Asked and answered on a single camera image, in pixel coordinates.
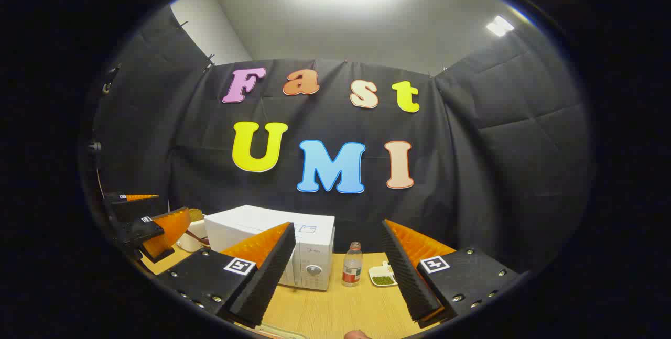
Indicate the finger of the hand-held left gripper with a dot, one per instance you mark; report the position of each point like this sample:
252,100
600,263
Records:
170,229
133,208

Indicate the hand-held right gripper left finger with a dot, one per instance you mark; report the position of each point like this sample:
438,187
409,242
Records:
267,276

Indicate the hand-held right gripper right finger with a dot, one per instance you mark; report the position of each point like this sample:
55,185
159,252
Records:
411,281

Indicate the white microwave oven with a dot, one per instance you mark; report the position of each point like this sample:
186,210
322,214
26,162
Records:
251,221

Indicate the white toaster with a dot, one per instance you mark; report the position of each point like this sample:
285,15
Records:
190,242

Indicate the white divided dish with beans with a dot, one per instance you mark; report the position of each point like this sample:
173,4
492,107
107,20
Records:
382,279

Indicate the clear plastic bottle red label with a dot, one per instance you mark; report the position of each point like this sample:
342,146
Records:
352,268

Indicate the black backdrop cloth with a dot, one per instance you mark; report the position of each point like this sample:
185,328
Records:
472,171

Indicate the small ceiling light panel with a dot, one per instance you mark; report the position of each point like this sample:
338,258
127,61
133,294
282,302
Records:
499,25

